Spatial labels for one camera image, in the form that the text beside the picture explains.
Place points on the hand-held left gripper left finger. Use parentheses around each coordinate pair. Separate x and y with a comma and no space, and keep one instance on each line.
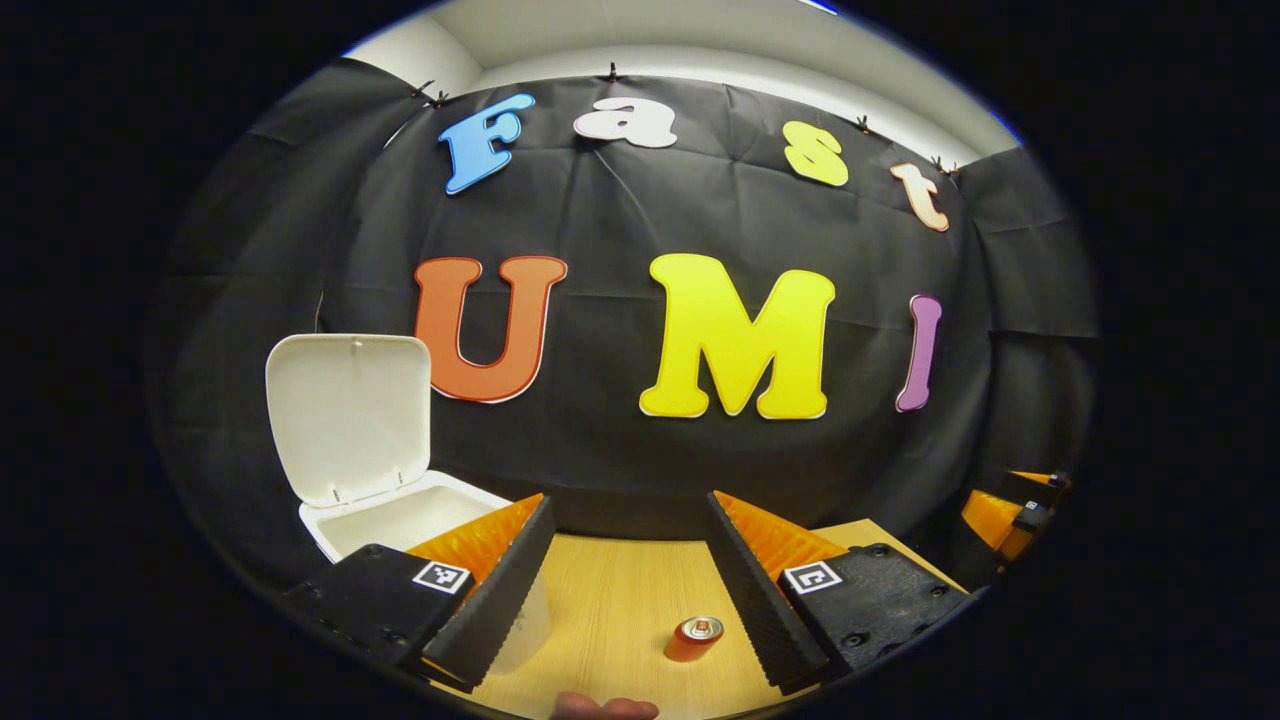
(500,590)

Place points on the orange pop can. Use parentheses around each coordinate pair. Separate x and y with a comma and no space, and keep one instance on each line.
(692,640)

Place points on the black backdrop cloth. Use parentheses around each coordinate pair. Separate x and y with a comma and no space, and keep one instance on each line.
(620,210)

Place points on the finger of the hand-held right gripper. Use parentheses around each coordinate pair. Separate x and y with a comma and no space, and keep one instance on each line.
(1040,484)
(1030,518)

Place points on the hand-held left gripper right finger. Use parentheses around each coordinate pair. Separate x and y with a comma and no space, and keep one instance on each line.
(750,590)

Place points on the wooden desktop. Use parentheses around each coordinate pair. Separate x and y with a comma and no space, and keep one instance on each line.
(620,610)

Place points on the ceiling light panel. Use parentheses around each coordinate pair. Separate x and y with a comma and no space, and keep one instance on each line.
(818,5)

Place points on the white desktop garbage bin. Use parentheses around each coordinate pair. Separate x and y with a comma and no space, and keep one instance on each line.
(345,420)

